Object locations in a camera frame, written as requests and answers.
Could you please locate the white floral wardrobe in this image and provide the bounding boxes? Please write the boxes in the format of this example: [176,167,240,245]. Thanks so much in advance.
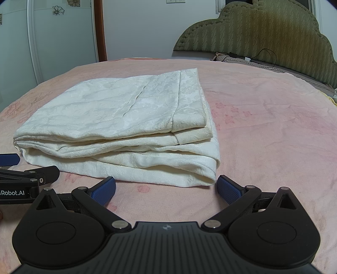
[0,0,100,108]

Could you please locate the green padded headboard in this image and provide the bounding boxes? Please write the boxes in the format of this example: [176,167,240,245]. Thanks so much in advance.
[172,0,337,87]

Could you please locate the brown wooden trim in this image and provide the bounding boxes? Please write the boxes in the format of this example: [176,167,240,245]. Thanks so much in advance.
[93,0,108,63]

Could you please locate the white pants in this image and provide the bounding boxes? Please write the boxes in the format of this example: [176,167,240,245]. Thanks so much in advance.
[13,68,221,187]

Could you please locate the black cable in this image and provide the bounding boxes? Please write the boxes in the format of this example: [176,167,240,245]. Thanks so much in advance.
[229,48,277,69]

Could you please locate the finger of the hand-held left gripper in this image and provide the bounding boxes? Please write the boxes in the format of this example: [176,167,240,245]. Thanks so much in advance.
[0,165,60,186]
[0,154,21,167]

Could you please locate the pink bed blanket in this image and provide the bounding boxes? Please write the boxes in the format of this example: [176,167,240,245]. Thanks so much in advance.
[0,57,337,253]

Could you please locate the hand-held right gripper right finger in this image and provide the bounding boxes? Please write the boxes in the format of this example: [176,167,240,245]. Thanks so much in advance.
[201,174,300,233]

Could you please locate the brown cloth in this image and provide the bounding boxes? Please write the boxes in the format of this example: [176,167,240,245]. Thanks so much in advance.
[213,52,233,62]

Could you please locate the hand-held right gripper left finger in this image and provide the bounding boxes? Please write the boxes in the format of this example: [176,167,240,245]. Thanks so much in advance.
[35,176,132,233]

